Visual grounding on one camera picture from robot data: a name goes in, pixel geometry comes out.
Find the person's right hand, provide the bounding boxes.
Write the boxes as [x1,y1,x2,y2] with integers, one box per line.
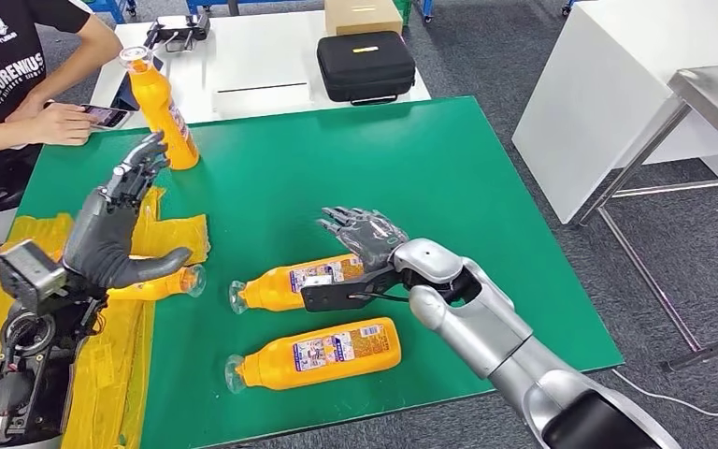
[24,102,99,147]

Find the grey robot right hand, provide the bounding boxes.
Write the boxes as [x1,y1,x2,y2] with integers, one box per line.
[316,206,409,274]

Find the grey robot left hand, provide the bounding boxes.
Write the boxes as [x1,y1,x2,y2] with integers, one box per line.
[61,130,194,291]

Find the orange bottle clear cap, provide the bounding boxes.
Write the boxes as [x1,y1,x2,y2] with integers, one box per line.
[118,45,201,171]
[224,317,402,395]
[106,264,208,304]
[228,253,366,315]

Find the smartphone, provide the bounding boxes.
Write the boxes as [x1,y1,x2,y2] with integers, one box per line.
[79,104,132,130]

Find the dark blue tablet cover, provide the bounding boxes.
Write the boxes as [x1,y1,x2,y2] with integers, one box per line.
[109,55,165,113]

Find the person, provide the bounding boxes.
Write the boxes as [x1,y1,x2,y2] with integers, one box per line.
[0,0,123,277]

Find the yellow plastic sheet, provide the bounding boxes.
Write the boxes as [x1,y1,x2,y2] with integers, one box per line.
[0,183,211,449]

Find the blue metal cart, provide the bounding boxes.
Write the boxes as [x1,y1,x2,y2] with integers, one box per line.
[89,0,139,26]

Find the black zippered carry case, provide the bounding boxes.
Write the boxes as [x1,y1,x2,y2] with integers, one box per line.
[316,31,417,107]

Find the cardboard box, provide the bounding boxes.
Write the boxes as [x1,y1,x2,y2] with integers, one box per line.
[323,0,404,37]

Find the blue metal rack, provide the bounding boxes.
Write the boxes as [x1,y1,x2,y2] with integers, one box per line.
[184,0,435,24]

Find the green plastic crate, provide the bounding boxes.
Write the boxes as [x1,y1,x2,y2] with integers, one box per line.
[390,0,413,29]

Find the white table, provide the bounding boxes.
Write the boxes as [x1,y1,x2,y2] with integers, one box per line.
[510,0,718,226]

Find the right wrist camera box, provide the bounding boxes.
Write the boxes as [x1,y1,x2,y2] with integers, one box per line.
[299,266,397,314]

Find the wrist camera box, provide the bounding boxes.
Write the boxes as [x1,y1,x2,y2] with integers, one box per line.
[299,266,397,314]
[0,239,69,314]

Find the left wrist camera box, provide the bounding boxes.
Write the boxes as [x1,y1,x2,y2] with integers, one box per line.
[0,239,69,314]

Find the black device with cables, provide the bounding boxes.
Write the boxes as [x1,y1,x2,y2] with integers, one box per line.
[145,13,213,54]

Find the white floor cable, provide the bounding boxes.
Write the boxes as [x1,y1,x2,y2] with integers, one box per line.
[610,346,718,419]

